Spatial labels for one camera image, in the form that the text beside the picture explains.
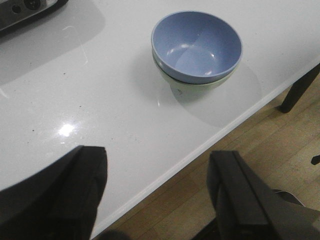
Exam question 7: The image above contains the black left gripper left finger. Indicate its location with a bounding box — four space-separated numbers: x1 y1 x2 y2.
0 145 108 240

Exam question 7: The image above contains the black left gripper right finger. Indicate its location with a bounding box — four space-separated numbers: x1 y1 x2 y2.
208 150 320 240

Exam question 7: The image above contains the blue bowl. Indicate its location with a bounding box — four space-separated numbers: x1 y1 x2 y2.
151 11 243 85

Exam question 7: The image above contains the green bowl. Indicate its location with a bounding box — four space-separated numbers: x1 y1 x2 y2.
152 51 239 101

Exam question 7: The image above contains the black chrome four-slot toaster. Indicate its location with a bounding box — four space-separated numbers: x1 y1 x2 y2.
0 0 68 32

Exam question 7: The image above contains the black table leg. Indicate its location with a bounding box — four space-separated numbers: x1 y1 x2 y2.
278 64 320 114

